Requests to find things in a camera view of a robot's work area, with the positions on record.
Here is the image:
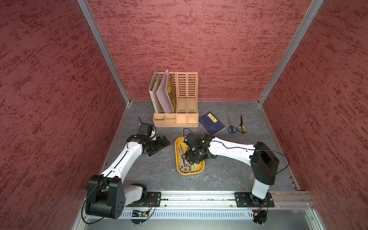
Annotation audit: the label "yellow storage tray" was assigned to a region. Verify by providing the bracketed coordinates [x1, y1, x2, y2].
[175, 137, 205, 175]

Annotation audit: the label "dark blue notebook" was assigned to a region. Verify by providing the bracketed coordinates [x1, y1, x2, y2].
[198, 112, 225, 136]

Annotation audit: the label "beige cardboard folder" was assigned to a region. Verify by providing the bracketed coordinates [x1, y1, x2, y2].
[149, 71, 164, 114]

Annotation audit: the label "purple folder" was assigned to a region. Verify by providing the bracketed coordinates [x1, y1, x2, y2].
[156, 70, 174, 114]

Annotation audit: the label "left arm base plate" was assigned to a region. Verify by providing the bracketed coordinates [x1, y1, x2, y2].
[139, 192, 162, 208]

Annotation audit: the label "aluminium front rail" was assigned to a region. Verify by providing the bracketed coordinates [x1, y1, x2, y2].
[126, 191, 315, 210]

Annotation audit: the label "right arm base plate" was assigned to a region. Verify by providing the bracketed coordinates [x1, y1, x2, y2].
[234, 192, 275, 208]

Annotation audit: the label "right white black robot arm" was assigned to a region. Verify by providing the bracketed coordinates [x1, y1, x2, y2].
[183, 133, 279, 200]

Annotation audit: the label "yellow black handled scissors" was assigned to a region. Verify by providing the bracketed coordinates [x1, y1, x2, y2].
[237, 116, 247, 134]

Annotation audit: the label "blue handled scissors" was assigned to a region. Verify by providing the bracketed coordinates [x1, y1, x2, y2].
[228, 117, 238, 134]

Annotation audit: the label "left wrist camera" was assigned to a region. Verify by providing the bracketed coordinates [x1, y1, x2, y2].
[137, 123, 156, 139]

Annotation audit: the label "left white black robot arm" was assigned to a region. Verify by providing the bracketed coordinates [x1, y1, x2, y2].
[82, 135, 170, 219]

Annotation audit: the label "wooden desk file organizer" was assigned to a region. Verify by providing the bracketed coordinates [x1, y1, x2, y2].
[152, 72, 199, 128]

